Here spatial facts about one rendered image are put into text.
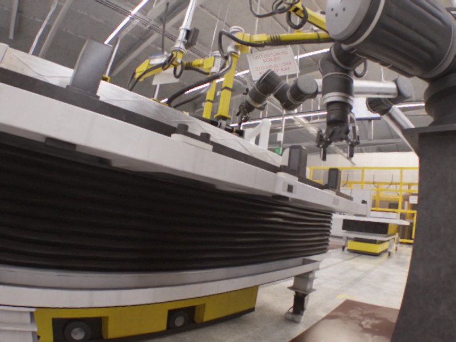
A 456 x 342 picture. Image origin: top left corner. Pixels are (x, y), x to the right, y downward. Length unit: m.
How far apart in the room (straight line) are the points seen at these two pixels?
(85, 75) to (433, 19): 0.71
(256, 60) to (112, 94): 1.27
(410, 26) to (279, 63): 1.39
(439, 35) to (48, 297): 1.04
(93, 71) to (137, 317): 0.98
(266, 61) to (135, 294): 1.60
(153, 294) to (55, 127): 0.55
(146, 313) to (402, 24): 1.30
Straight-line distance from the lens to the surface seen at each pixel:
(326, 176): 1.57
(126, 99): 0.77
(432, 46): 0.59
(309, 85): 1.28
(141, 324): 1.23
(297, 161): 1.12
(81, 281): 0.86
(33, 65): 0.74
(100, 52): 0.60
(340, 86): 0.82
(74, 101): 0.54
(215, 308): 1.49
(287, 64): 1.84
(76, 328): 1.19
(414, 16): 0.56
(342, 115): 0.80
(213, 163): 0.64
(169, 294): 0.85
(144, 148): 0.53
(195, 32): 2.72
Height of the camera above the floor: 0.71
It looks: 8 degrees up
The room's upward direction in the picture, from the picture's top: 8 degrees clockwise
